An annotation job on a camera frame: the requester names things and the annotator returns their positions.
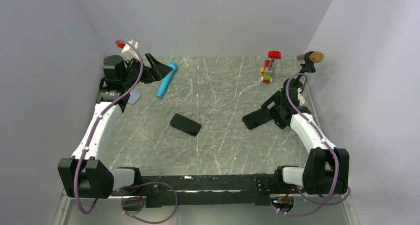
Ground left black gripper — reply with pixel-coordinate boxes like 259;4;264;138
121;53;173;89

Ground lilac phone case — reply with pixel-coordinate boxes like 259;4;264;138
128;90;141;105

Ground black smartphone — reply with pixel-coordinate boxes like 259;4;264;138
169;113;202;137

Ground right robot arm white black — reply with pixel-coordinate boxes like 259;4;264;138
242;78;350;196

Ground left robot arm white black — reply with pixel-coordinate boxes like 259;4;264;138
58;53;173;199

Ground blue toy microphone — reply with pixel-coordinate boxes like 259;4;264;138
156;61;177;99

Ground colourful toy brick stack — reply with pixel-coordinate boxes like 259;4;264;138
260;51;282;84

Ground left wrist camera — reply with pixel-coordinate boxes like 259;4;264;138
116;39;140;61

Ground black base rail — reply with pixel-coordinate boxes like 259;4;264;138
111;173;297;208

